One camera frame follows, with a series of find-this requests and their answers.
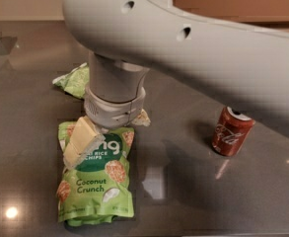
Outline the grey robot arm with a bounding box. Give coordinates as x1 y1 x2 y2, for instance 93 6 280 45
63 0 289 138

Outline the red coca-cola can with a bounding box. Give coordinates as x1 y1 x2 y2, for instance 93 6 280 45
212 107 255 157

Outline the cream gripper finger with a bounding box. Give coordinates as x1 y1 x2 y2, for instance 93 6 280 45
131 109 151 126
63 117 105 170

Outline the green dang rice chip bag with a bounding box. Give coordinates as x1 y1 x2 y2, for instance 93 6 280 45
56 127 134 227

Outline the green jalapeno chip bag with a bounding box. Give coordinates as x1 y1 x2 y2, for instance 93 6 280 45
52 62 89 99

